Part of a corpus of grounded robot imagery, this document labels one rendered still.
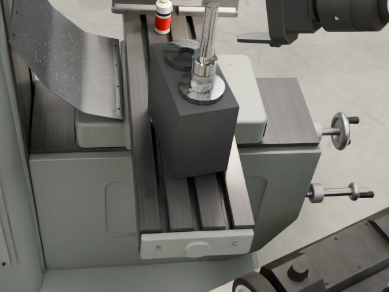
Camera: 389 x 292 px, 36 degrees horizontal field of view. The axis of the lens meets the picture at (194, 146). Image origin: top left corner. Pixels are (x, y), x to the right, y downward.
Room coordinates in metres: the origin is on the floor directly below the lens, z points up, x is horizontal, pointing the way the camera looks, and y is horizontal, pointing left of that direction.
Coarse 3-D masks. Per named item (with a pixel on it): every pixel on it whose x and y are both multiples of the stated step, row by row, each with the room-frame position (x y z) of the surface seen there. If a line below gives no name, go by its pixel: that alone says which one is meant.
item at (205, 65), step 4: (196, 52) 0.88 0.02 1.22; (192, 56) 0.87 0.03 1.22; (196, 56) 0.87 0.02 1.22; (216, 56) 0.88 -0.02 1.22; (192, 60) 0.86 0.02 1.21; (196, 60) 0.86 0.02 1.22; (200, 60) 0.86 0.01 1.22; (208, 60) 0.86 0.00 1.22; (212, 60) 0.86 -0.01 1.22; (216, 60) 0.87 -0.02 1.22; (196, 64) 0.85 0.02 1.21; (200, 64) 0.85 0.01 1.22; (204, 64) 0.85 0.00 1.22; (208, 64) 0.85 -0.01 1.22; (212, 64) 0.85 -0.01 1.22; (204, 68) 0.85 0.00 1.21; (208, 68) 0.85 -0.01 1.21
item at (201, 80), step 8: (192, 64) 0.86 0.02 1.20; (216, 64) 0.87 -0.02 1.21; (192, 72) 0.86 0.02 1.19; (200, 72) 0.85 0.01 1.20; (208, 72) 0.85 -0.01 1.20; (192, 80) 0.86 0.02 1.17; (200, 80) 0.85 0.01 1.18; (208, 80) 0.85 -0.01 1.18; (192, 88) 0.85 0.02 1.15; (200, 88) 0.85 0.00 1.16; (208, 88) 0.85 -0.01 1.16
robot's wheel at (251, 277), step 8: (248, 272) 0.85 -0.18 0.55; (256, 272) 0.84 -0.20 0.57; (240, 280) 0.82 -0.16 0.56; (248, 280) 0.81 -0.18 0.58; (256, 280) 0.81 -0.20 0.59; (264, 280) 0.81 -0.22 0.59; (232, 288) 0.84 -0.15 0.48; (240, 288) 0.81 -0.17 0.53; (248, 288) 0.79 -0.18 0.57; (256, 288) 0.78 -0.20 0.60; (264, 288) 0.78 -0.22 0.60; (272, 288) 0.79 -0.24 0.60
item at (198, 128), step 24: (168, 48) 0.97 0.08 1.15; (192, 48) 0.98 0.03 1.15; (168, 72) 0.91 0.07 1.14; (216, 72) 0.93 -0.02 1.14; (168, 96) 0.86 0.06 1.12; (192, 96) 0.83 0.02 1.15; (216, 96) 0.84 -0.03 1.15; (168, 120) 0.85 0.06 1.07; (192, 120) 0.80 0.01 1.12; (216, 120) 0.82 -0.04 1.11; (168, 144) 0.84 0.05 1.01; (192, 144) 0.80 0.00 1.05; (216, 144) 0.82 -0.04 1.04; (192, 168) 0.81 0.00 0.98; (216, 168) 0.83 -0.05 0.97
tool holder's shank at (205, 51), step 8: (208, 8) 0.86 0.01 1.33; (216, 8) 0.86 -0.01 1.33; (208, 16) 0.86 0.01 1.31; (216, 16) 0.87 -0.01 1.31; (208, 24) 0.86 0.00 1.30; (208, 32) 0.86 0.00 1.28; (208, 40) 0.86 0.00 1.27; (200, 48) 0.86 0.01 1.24; (208, 48) 0.86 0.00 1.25; (200, 56) 0.86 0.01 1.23; (208, 56) 0.86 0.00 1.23
